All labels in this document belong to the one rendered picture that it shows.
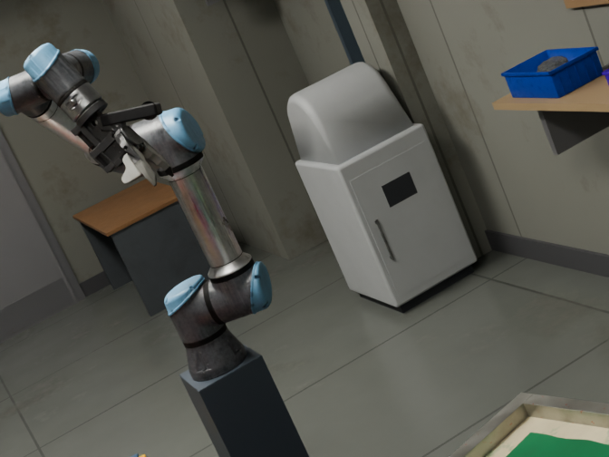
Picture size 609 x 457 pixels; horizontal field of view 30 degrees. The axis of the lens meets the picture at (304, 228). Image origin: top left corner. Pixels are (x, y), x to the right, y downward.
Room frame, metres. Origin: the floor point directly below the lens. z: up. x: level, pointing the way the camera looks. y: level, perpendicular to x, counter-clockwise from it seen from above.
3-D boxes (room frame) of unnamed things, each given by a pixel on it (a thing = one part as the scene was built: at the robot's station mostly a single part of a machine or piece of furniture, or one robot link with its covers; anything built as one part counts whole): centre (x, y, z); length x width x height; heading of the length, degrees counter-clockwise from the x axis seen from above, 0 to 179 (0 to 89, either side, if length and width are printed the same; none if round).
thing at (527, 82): (4.27, -1.12, 1.18); 0.35 x 0.24 x 0.11; 17
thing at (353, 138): (5.97, -0.44, 0.63); 0.64 x 0.54 x 1.26; 17
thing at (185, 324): (2.70, 0.33, 1.37); 0.13 x 0.12 x 0.14; 74
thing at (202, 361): (2.71, 0.33, 1.25); 0.15 x 0.15 x 0.10
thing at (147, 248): (8.22, 1.11, 0.33); 1.25 x 0.64 x 0.67; 17
